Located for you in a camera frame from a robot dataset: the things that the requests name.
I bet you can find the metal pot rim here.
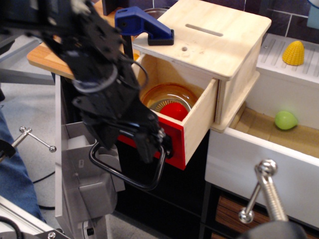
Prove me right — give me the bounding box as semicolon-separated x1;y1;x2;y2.
144;7;170;19

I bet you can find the blue jeans leg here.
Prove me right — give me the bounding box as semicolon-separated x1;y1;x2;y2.
0;109;46;223

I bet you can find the wooden drawer with red front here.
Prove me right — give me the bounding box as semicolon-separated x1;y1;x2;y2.
89;53;219;191

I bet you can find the red toy ball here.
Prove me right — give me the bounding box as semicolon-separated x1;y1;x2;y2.
160;102;188;121

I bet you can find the blue bar clamp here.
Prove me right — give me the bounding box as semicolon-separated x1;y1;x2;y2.
115;6;174;59

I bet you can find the light wooden box housing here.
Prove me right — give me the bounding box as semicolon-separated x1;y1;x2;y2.
133;0;271;132

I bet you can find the white toy sink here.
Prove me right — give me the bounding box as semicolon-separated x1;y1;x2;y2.
205;34;319;228

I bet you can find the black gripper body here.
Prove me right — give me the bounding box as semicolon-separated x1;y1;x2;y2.
73;79;158;133

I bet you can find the aluminium rail profile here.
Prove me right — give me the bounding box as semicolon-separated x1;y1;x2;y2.
0;197;68;239

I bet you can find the dark block on table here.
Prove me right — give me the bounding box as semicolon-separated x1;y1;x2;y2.
102;0;129;15

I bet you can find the green toy pear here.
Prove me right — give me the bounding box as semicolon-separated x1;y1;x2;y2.
275;111;298;130

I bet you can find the grey metal bracket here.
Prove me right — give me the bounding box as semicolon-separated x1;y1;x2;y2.
55;76;125;239

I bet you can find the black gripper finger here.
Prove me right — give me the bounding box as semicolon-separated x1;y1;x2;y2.
132;119;166;164
86;121;120;149

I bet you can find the silver clamp screw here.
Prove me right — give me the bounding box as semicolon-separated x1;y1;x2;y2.
0;126;57;162
238;159;289;224

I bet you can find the silver clamp screw left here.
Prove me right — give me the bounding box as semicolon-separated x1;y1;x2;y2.
0;126;57;162

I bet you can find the yellow toy corn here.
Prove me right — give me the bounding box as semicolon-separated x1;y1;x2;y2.
282;40;305;66

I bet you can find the amber glass bowl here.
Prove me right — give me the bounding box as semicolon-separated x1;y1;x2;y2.
141;83;198;114

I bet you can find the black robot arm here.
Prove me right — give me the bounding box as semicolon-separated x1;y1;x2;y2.
0;0;164;163

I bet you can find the silver clamp screw right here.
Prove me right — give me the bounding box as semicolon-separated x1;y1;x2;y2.
238;159;289;224

